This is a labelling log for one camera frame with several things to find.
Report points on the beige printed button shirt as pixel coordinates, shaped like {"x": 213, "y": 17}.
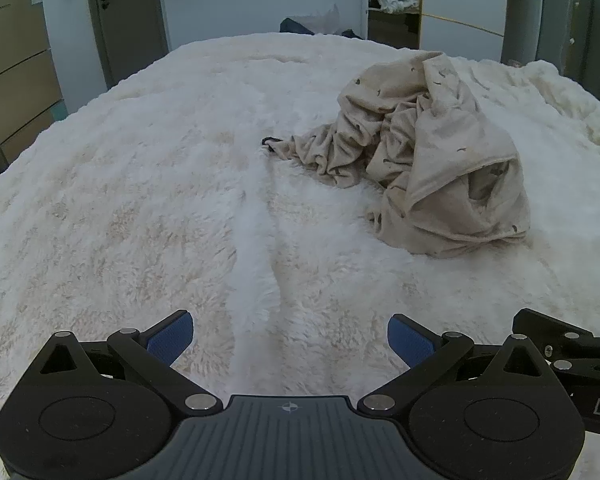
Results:
{"x": 430, "y": 160}

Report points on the white fluffy blanket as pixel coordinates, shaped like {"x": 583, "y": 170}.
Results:
{"x": 180, "y": 210}

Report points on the dark blue bag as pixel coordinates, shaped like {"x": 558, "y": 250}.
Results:
{"x": 292, "y": 26}

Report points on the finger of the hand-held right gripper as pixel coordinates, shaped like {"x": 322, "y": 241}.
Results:
{"x": 565, "y": 330}

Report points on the open wardrobe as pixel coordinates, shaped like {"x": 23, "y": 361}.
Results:
{"x": 395, "y": 25}

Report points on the grey door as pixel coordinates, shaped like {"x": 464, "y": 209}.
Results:
{"x": 130, "y": 20}

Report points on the beige drawer cabinet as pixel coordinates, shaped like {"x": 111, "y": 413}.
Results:
{"x": 15, "y": 70}

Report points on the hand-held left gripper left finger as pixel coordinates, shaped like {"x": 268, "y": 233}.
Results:
{"x": 172, "y": 336}

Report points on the yellow rod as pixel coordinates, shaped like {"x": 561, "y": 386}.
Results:
{"x": 465, "y": 23}

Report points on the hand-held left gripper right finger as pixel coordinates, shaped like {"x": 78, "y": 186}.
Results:
{"x": 410, "y": 342}

